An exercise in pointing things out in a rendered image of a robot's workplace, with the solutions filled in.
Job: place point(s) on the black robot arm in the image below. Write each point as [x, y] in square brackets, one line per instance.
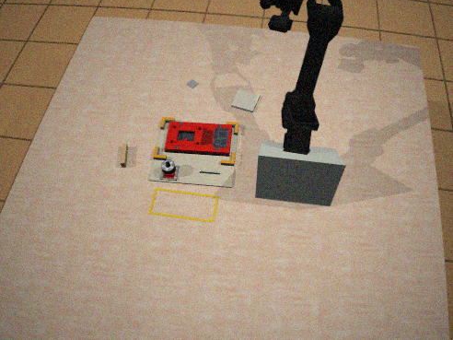
[298, 112]

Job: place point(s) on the small tan rectangular block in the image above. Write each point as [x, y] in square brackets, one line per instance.
[124, 152]

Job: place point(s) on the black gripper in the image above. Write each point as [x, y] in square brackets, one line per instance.
[283, 23]

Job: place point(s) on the black wheel with grey hub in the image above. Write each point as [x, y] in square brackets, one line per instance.
[170, 169]

